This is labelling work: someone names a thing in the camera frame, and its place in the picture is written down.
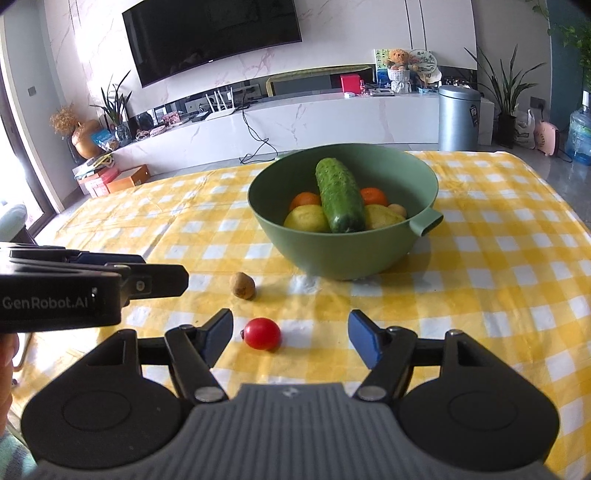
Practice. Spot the white marble tv console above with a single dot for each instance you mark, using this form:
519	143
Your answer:
323	124

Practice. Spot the glass vase with green plant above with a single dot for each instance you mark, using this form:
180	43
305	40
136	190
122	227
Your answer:
122	136

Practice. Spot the white plastic bag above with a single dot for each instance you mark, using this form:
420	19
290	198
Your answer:
525	131

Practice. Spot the red cherry tomato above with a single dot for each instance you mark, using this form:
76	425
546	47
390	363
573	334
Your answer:
262	333

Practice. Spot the green painted picture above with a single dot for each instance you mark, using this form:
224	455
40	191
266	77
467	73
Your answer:
381	64

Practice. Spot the round painted fan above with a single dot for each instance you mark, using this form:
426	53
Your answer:
422	62

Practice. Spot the green colander bowl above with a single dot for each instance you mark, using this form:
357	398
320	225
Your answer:
346	254

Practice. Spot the person's left hand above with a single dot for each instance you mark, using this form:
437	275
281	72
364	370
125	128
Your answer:
8	353

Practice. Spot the red box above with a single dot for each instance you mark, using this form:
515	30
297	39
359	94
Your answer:
351	84

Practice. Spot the yellow lemon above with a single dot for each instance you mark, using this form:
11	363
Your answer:
381	217
304	220

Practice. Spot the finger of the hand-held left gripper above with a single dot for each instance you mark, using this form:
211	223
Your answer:
157	279
111	259

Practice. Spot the white knitted pot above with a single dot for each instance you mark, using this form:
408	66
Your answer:
399	82

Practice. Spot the grey chair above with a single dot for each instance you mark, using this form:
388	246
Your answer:
14	221

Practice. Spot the orange cardboard box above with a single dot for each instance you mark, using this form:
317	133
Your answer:
129	180

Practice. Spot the yellow checked tablecloth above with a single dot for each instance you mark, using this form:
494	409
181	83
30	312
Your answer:
485	277

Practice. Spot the small brown potato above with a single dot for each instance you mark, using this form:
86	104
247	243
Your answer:
398	210
242	285

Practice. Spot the black television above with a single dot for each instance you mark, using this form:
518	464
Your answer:
207	37

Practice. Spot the brown teddy bear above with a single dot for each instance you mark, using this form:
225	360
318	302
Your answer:
398	57

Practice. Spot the wall socket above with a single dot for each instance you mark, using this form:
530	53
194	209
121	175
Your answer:
538	102

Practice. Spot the white box appliance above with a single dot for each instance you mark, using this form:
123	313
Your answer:
486	122

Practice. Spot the silver pedal trash can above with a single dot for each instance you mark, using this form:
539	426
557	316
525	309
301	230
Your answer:
459	120

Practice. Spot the pink cardboard box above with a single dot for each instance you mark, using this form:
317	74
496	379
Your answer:
97	184

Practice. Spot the pink pig-shaped appliance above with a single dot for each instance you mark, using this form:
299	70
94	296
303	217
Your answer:
546	138

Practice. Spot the green hanging vine plant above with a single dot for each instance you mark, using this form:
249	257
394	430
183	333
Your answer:
577	37

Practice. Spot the green cucumber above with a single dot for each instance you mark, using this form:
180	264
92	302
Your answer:
339	198

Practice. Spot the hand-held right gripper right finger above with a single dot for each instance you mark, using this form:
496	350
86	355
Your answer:
364	337

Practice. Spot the orange mandarin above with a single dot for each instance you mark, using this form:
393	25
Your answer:
375	197
304	201

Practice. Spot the light green striped clothing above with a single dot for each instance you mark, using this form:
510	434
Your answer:
14	457

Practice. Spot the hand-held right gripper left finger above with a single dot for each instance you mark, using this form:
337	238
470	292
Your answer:
217	334

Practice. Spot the white router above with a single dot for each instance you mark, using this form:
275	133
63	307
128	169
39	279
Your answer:
226	113

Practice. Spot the potted snake plant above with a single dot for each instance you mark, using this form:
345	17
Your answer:
507	131

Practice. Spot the stack of papers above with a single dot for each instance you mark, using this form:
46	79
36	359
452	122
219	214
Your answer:
92	164

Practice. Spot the blue water bottle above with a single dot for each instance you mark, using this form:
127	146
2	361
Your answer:
579	138

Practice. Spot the golden vase with dried flowers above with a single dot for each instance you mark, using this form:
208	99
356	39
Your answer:
87	141

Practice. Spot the blue snack bag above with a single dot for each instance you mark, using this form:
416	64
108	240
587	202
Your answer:
102	140

